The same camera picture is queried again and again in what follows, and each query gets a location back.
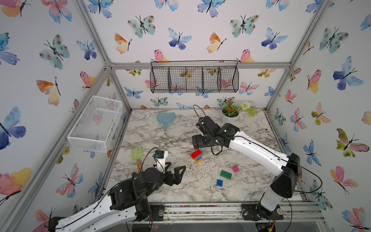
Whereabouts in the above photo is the red lego brick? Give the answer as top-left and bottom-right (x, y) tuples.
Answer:
(190, 149), (203, 160)

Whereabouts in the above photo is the light blue long lego brick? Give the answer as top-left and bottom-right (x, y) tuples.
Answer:
(195, 153), (203, 161)

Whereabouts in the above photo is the pink small lego brick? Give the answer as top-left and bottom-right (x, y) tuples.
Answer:
(232, 165), (240, 173)

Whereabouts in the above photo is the green lego brick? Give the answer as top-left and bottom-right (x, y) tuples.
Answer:
(220, 170), (232, 180)

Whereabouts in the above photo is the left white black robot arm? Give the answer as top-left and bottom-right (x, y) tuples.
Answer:
(44, 166), (186, 232)

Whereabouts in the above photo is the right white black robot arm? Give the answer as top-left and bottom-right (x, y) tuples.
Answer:
(190, 113), (291, 204)

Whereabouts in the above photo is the blue small lego brick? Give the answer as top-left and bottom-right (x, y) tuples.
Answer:
(216, 179), (223, 187)

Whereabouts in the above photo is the potted plant white pot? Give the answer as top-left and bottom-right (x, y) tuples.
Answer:
(217, 97), (259, 124)

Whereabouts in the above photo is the teal hand mirror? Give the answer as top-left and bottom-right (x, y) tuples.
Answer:
(157, 112), (176, 129)

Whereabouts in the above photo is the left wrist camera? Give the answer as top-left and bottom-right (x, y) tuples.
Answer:
(153, 150), (168, 173)

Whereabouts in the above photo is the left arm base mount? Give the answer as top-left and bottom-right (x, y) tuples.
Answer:
(132, 204), (165, 222)

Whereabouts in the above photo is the black wire wall basket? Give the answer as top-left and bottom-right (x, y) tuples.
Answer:
(147, 61), (240, 94)

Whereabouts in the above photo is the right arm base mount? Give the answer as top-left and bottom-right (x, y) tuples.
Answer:
(241, 203), (284, 221)

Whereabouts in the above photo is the white mesh wall basket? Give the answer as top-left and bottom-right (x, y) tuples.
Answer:
(67, 95), (122, 153)

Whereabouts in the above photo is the aluminium front rail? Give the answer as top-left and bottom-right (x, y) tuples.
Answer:
(81, 202), (325, 224)

